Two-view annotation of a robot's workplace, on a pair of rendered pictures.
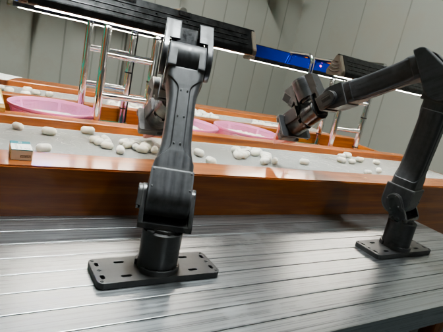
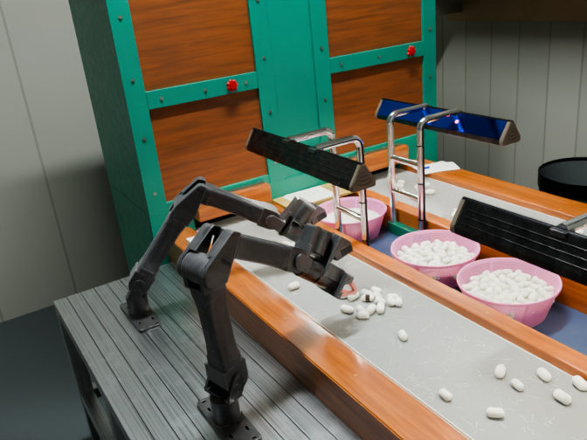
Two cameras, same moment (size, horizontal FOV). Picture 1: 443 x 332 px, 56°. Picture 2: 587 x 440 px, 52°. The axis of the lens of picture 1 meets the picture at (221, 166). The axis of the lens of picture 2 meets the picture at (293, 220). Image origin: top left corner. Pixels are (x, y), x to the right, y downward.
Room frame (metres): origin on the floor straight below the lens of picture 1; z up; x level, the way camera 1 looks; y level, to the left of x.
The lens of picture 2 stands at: (1.17, -1.51, 1.58)
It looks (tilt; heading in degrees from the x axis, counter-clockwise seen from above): 22 degrees down; 93
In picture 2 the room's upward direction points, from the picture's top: 6 degrees counter-clockwise
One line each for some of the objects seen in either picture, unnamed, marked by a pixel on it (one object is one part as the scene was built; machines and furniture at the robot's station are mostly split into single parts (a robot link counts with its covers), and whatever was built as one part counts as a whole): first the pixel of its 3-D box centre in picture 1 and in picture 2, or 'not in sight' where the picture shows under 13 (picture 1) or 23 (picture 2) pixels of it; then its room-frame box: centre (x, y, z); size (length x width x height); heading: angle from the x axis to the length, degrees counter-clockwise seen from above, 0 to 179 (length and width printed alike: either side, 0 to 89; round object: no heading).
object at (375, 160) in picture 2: not in sight; (376, 159); (1.42, 0.95, 0.83); 0.30 x 0.06 x 0.07; 32
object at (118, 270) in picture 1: (159, 248); (138, 305); (0.59, 0.07, 0.71); 0.20 x 0.07 x 0.08; 123
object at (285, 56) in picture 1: (300, 63); not in sight; (2.11, -0.27, 1.08); 0.62 x 0.08 x 0.07; 122
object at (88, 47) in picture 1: (101, 66); (424, 173); (1.53, 0.50, 0.90); 0.20 x 0.19 x 0.45; 122
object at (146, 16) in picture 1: (153, 18); (301, 154); (1.12, 0.25, 1.08); 0.62 x 0.08 x 0.07; 122
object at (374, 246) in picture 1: (398, 234); (225, 408); (0.92, -0.44, 0.71); 0.20 x 0.07 x 0.08; 123
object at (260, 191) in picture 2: not in sight; (232, 201); (0.84, 0.60, 0.83); 0.30 x 0.06 x 0.07; 32
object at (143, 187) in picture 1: (164, 207); (137, 285); (0.60, 0.07, 0.77); 0.09 x 0.06 x 0.06; 102
